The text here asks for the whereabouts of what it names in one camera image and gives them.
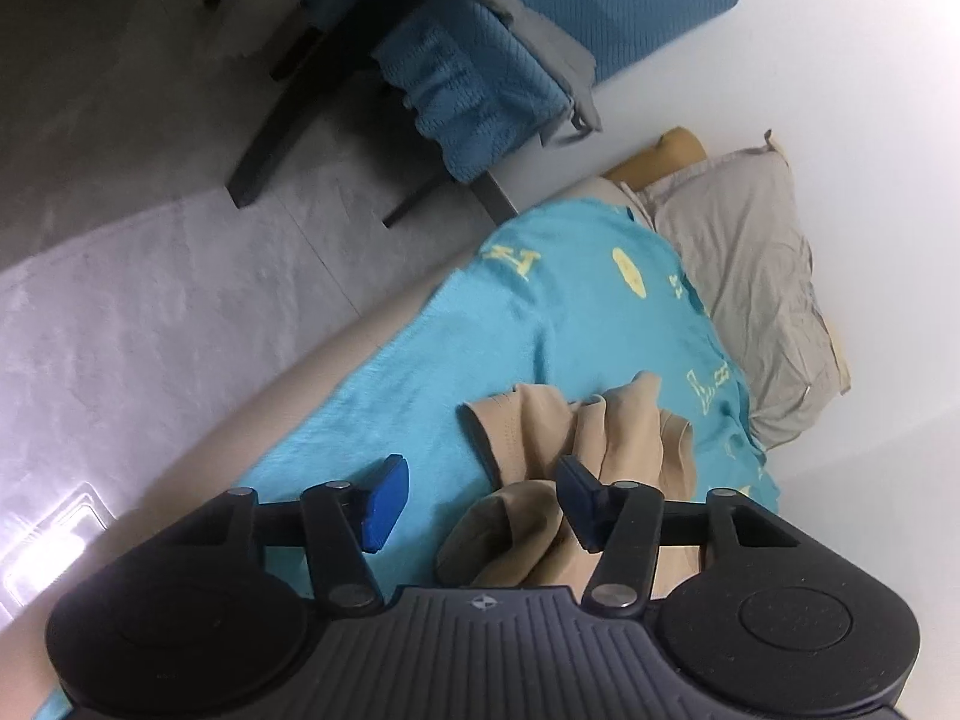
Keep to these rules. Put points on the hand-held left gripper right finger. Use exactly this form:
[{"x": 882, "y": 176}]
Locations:
[{"x": 576, "y": 491}]

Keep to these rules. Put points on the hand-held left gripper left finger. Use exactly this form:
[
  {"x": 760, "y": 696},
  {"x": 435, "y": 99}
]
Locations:
[{"x": 386, "y": 499}]

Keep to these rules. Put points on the beige garment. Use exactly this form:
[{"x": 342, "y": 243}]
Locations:
[{"x": 615, "y": 427}]

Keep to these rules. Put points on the teal blanket with yellow print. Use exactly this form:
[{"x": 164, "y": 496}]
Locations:
[{"x": 525, "y": 330}]

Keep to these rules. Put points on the beige bed mattress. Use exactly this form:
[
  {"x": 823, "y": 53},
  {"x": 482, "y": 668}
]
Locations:
[{"x": 337, "y": 331}]

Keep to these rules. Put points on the grey pillow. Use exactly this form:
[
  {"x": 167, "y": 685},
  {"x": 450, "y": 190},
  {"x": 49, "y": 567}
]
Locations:
[{"x": 750, "y": 277}]

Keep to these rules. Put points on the grey rug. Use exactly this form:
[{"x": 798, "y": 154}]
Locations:
[{"x": 112, "y": 330}]

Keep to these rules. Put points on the yellow cushion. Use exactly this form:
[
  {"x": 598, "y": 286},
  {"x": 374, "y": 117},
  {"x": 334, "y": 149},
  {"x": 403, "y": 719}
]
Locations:
[{"x": 667, "y": 154}]

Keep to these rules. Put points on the black chair with blue cushions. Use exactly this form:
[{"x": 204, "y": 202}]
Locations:
[{"x": 480, "y": 75}]

